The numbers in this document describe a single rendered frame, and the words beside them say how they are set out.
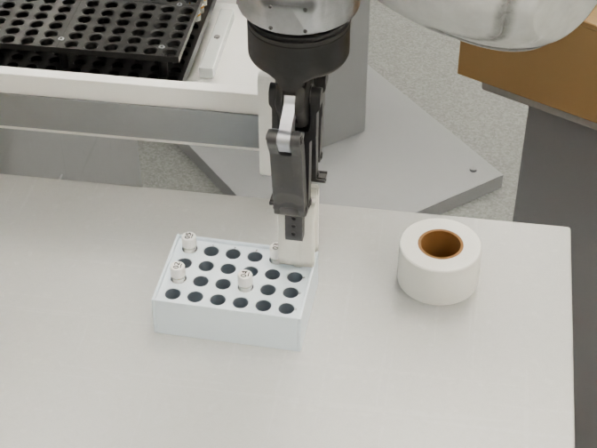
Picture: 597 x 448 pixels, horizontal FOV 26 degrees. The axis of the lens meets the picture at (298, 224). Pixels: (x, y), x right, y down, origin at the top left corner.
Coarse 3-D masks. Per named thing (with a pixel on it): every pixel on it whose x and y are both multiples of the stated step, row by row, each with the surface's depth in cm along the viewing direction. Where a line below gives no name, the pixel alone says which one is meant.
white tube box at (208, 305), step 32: (192, 256) 110; (224, 256) 110; (256, 256) 111; (160, 288) 107; (192, 288) 107; (224, 288) 108; (256, 288) 107; (288, 288) 107; (160, 320) 107; (192, 320) 106; (224, 320) 105; (256, 320) 104; (288, 320) 104
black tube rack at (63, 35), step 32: (0, 0) 121; (32, 0) 122; (64, 0) 121; (96, 0) 121; (128, 0) 121; (160, 0) 121; (0, 32) 117; (32, 32) 118; (64, 32) 117; (96, 32) 123; (128, 32) 117; (160, 32) 117; (192, 32) 122; (0, 64) 118; (32, 64) 118; (64, 64) 118; (96, 64) 119; (128, 64) 118; (160, 64) 116; (192, 64) 120
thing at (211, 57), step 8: (224, 16) 129; (232, 16) 129; (216, 24) 128; (224, 24) 128; (232, 24) 130; (216, 32) 127; (224, 32) 127; (216, 40) 126; (224, 40) 126; (208, 48) 125; (216, 48) 125; (208, 56) 123; (216, 56) 123; (200, 64) 123; (208, 64) 122; (216, 64) 123; (200, 72) 122; (208, 72) 122
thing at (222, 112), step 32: (224, 0) 133; (224, 64) 125; (0, 96) 114; (32, 96) 114; (64, 96) 114; (96, 96) 113; (128, 96) 113; (160, 96) 112; (192, 96) 112; (224, 96) 111; (256, 96) 111; (32, 128) 117; (64, 128) 116; (96, 128) 115; (128, 128) 115; (160, 128) 114; (192, 128) 114; (224, 128) 113; (256, 128) 113
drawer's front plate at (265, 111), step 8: (264, 72) 107; (264, 80) 107; (272, 80) 107; (264, 88) 108; (264, 96) 108; (264, 104) 109; (264, 112) 109; (264, 120) 110; (264, 128) 110; (264, 136) 111; (264, 144) 111; (264, 152) 112; (264, 160) 113; (264, 168) 113
